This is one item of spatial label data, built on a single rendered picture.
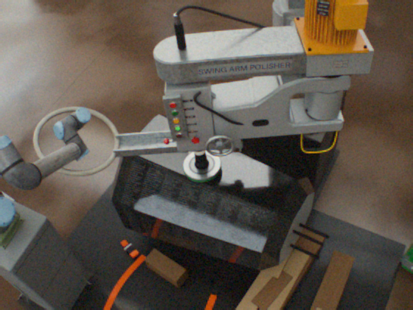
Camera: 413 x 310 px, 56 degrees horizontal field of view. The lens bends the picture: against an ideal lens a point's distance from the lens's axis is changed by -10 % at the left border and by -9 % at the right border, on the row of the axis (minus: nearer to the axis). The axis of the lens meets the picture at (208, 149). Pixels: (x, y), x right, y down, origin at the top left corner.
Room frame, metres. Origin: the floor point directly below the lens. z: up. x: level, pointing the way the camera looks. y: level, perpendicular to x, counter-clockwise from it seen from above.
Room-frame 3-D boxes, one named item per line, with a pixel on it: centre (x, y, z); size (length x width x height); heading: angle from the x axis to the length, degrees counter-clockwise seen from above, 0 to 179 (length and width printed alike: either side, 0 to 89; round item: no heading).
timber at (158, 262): (1.32, 0.42, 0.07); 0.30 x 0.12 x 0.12; 47
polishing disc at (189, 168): (1.53, 0.05, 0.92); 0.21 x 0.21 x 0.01
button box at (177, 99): (1.42, 0.13, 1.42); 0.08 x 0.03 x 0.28; 86
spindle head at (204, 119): (1.53, -0.03, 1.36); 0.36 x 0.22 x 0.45; 86
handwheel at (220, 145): (1.40, -0.06, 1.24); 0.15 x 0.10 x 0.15; 86
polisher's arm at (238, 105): (1.49, -0.34, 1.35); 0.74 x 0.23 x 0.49; 86
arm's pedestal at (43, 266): (1.29, 1.28, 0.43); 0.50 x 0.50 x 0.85; 59
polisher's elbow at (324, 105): (1.48, -0.61, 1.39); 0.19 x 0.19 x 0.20
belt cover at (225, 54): (1.50, -0.30, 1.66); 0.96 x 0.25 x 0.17; 86
